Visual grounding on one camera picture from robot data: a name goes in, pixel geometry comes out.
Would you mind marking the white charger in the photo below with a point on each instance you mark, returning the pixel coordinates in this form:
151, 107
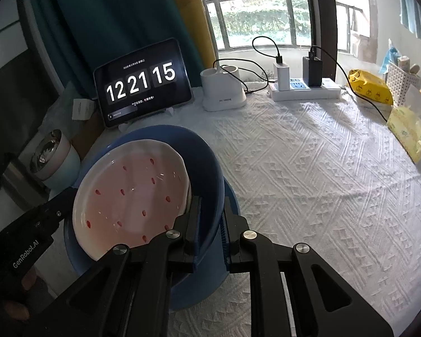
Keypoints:
281, 75

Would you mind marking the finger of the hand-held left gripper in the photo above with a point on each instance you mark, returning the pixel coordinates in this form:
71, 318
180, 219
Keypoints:
59, 209

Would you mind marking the black charger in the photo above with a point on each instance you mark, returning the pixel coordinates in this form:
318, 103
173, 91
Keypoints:
312, 72

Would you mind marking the light blue steel-lined bowl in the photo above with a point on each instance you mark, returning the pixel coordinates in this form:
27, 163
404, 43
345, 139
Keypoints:
67, 172

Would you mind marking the white desk lamp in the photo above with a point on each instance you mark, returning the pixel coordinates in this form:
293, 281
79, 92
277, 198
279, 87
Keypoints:
224, 94

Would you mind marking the blue ribbed bowl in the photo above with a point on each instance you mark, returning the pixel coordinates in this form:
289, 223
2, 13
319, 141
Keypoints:
203, 288

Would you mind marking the yellow snack packet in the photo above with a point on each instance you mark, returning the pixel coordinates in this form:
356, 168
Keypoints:
368, 87

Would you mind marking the white textured tablecloth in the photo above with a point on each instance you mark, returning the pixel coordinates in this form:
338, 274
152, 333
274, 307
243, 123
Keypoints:
319, 182

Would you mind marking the white perforated basket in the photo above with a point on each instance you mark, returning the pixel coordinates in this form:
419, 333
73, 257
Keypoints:
400, 84

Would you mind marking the small white card box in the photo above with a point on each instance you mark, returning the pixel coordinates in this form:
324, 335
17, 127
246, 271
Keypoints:
82, 110

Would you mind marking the teal curtain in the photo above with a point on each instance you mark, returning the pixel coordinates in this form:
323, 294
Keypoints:
108, 17

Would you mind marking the yellow tissue packet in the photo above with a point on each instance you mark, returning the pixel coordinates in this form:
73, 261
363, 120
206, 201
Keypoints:
407, 130

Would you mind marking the yellow curtain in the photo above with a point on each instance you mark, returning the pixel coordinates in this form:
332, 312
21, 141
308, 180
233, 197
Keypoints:
196, 35

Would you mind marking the black tablet clock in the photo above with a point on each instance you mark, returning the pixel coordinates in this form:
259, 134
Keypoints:
144, 87

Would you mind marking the metal window railing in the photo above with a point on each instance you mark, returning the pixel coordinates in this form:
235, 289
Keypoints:
289, 21

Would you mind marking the blue plastic packet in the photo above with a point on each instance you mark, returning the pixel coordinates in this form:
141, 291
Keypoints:
393, 58

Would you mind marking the white red-dotted plate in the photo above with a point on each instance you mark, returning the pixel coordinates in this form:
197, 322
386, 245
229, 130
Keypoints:
126, 200

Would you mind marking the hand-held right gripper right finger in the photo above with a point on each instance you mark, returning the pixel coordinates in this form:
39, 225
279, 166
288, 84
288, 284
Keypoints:
226, 242

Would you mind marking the white power strip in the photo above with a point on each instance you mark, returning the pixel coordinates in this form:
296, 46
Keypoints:
301, 93

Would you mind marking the person's left hand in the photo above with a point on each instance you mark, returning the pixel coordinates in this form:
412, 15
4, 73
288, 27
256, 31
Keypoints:
28, 279

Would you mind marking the clear plastic bag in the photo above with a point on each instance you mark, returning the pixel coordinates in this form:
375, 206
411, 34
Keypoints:
419, 98

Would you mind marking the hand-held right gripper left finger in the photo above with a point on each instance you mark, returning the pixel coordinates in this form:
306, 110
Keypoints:
196, 224

